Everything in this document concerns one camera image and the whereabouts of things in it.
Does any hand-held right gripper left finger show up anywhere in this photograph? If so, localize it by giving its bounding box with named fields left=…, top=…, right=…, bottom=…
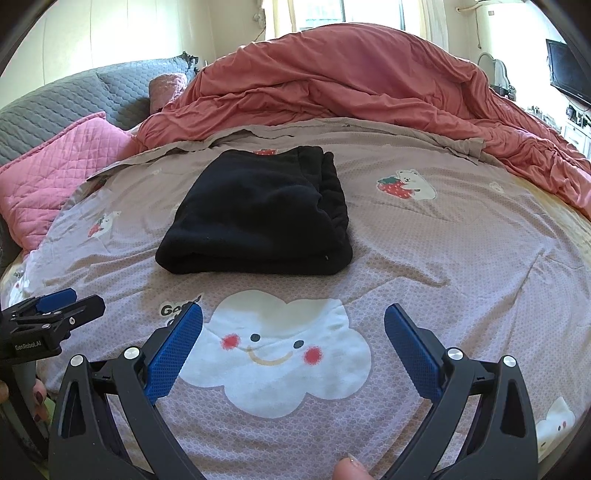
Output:
left=48, top=304, right=204, bottom=480

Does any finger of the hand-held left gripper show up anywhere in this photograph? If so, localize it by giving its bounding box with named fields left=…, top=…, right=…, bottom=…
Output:
left=0, top=288, right=78, bottom=322
left=9, top=295, right=106, bottom=342

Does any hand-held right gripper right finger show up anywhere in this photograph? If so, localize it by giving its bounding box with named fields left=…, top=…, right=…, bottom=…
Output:
left=384, top=304, right=539, bottom=480

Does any black shirt with orange cuffs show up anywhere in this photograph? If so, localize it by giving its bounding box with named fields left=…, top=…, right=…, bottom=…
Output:
left=156, top=145, right=354, bottom=276

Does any person's left hand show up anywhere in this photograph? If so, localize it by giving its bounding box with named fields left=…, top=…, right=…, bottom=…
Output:
left=0, top=381, right=51, bottom=423

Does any person's right hand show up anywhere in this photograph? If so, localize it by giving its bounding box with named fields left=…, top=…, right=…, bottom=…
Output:
left=333, top=455, right=370, bottom=480

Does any lilac printed bed sheet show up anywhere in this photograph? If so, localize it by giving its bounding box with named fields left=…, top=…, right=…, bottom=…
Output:
left=0, top=117, right=591, bottom=480

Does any pink quilted pillow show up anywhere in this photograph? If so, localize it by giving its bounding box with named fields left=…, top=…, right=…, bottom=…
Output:
left=0, top=111, right=139, bottom=252

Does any grey quilted pillow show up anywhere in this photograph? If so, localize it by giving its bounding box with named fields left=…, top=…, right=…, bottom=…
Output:
left=0, top=55, right=199, bottom=164

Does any small dusty pink pillow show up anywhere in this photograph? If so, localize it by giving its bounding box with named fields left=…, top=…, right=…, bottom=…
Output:
left=148, top=73, right=190, bottom=112

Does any white cabinet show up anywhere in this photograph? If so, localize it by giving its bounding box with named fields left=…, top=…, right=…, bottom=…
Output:
left=522, top=104, right=591, bottom=158

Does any salmon pink duvet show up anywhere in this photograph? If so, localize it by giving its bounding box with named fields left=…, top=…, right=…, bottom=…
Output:
left=136, top=25, right=591, bottom=208

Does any black television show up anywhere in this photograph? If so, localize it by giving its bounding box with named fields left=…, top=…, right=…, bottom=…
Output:
left=546, top=39, right=591, bottom=109

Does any window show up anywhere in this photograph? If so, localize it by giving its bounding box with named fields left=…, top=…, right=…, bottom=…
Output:
left=295, top=0, right=426, bottom=31

